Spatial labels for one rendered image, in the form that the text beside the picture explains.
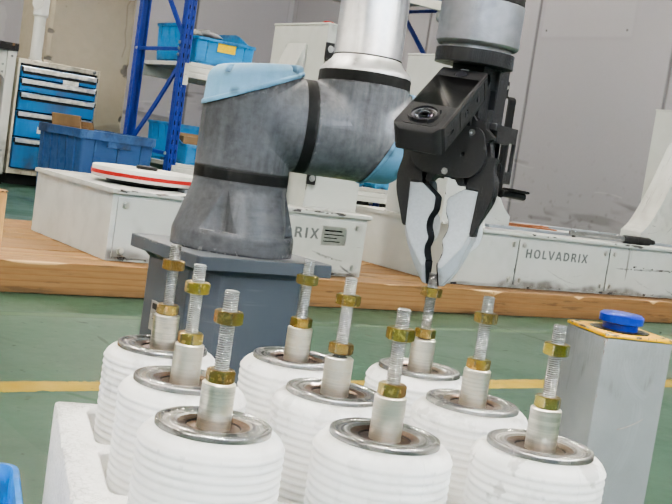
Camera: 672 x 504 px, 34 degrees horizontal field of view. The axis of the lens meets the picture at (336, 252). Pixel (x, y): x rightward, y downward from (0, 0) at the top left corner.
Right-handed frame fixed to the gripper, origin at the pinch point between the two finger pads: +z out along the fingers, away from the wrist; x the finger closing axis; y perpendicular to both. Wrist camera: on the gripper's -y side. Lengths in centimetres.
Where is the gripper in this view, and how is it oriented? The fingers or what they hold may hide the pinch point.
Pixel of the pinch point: (432, 270)
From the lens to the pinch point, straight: 98.9
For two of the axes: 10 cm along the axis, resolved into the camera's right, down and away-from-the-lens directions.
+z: -1.5, 9.8, 0.9
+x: -8.8, -1.7, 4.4
